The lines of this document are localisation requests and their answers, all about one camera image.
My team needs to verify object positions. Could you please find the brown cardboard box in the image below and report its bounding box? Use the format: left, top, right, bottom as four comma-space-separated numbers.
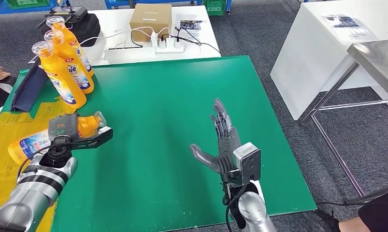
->
129, 3, 173, 42

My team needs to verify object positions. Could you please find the black carrying case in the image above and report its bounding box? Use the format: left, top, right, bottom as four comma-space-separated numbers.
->
42, 13, 101, 47

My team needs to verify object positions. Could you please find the black remote controller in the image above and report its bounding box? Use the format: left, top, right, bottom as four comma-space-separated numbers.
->
37, 5, 88, 28

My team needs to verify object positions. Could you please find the white cable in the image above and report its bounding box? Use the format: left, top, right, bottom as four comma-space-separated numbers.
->
78, 26, 171, 61

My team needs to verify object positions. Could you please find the yellow taped sheet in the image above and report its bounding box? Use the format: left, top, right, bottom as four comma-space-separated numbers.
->
0, 101, 79, 232

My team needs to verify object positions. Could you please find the white power strip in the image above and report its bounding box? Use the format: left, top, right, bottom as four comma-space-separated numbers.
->
155, 42, 185, 54

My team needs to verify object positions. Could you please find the green table mat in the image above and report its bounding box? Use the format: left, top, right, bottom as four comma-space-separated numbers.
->
0, 56, 317, 232

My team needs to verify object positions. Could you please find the printed paper leaflet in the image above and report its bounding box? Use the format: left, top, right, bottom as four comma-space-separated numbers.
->
179, 14, 206, 40
321, 14, 377, 42

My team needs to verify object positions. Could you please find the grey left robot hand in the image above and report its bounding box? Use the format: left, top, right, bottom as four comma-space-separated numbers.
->
47, 113, 81, 142

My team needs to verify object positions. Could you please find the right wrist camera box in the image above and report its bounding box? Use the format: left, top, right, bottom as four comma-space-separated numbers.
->
221, 142, 262, 187

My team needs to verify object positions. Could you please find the small white table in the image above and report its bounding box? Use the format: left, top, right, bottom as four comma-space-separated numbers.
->
29, 5, 222, 68

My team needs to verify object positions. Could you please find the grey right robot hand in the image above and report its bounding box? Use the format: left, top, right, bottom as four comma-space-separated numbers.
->
189, 98, 243, 175

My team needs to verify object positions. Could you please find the orange Tide detergent bottle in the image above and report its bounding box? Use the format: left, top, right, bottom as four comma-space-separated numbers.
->
45, 16, 95, 78
43, 29, 95, 95
7, 111, 107, 166
31, 41, 87, 110

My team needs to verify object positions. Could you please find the stainless steel table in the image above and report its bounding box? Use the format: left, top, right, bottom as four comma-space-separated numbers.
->
300, 40, 388, 205

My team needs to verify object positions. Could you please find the thin black cable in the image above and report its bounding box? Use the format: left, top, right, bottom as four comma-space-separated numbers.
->
108, 30, 144, 50

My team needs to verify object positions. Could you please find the dark blue tablet case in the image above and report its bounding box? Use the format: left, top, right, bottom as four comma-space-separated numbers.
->
9, 56, 50, 113

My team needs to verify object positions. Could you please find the large white table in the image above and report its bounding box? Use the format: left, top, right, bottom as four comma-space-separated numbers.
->
270, 1, 388, 121

